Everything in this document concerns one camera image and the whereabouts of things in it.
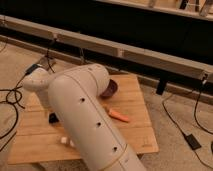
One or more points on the black eraser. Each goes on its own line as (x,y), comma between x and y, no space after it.
(53,118)

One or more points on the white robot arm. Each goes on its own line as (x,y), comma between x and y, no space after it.
(72,94)

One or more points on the dark red bowl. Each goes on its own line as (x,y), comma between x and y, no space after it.
(111,89)

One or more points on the orange carrot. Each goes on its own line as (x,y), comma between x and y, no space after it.
(116,115)

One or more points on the white plastic bottle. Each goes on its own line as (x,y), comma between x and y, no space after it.
(67,141)

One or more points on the black power adapter left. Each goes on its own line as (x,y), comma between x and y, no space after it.
(31,69)

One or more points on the black power adapter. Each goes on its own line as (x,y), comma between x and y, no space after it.
(192,142)
(31,69)

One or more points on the black power adapter right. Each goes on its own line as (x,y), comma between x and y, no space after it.
(192,142)

